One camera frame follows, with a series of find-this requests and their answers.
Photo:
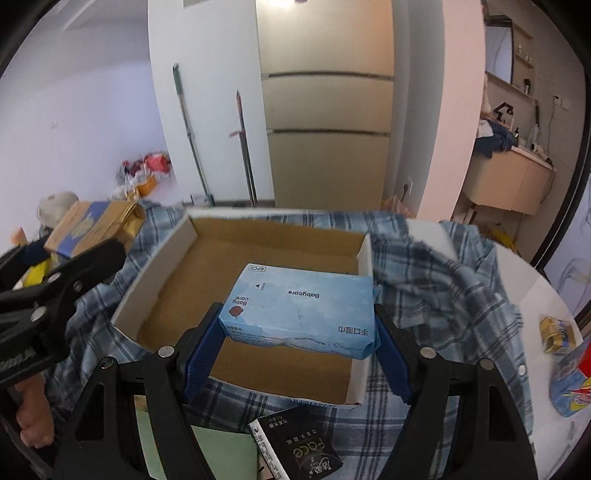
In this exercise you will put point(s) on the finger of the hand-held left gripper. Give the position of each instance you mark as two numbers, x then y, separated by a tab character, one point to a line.
87	272

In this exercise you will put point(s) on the blue plaid shirt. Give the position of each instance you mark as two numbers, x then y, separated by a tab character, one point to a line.
438	295

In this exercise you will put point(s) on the white hair dryer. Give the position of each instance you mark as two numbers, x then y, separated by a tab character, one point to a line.
538	148

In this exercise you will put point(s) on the pile of red bags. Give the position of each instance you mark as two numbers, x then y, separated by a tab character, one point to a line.
154	164

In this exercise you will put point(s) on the tall slim bottle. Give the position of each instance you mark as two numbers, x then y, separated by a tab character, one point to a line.
535	134

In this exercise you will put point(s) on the wall mirror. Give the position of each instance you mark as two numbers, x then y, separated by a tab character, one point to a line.
499	50

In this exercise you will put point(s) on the brown box with blue print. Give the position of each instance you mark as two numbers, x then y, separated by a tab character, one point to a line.
92	221

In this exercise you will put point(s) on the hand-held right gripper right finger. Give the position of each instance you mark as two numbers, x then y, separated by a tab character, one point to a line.
392	364

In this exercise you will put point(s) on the yellow bag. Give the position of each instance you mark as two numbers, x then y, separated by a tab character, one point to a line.
504	237

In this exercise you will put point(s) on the light blue wipes packet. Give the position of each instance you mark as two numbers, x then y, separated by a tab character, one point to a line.
295	309

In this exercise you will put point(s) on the person's left hand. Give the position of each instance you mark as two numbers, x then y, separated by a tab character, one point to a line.
34	415

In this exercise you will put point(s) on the gold refrigerator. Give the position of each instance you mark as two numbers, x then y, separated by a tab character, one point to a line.
323	161

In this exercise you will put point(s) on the beige vanity cabinet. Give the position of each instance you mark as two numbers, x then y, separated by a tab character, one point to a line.
503	182

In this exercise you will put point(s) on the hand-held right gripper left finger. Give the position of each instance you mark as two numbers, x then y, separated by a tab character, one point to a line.
203	355

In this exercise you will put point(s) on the blue clothes heap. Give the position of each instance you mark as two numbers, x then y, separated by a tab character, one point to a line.
496	141

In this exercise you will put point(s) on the black faucet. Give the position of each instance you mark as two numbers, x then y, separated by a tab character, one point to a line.
503	111

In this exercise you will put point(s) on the wall niche shelf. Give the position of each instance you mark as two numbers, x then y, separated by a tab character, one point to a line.
524	60

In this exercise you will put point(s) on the light green sheet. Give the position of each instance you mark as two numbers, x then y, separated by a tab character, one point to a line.
221	452

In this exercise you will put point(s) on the white cardboard box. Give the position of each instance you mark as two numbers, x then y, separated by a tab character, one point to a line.
194	277

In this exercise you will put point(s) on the small gold box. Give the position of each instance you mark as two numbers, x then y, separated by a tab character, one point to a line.
556	334

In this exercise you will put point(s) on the yellow packet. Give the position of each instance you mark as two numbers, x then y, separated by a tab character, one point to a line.
39	273

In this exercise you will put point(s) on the beige soft lump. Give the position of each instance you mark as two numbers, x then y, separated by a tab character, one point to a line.
55	205

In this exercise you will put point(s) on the red and blue printed bag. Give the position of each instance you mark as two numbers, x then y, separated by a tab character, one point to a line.
570	387

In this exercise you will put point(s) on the black face mask packet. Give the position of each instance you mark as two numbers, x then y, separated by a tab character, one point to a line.
300	452

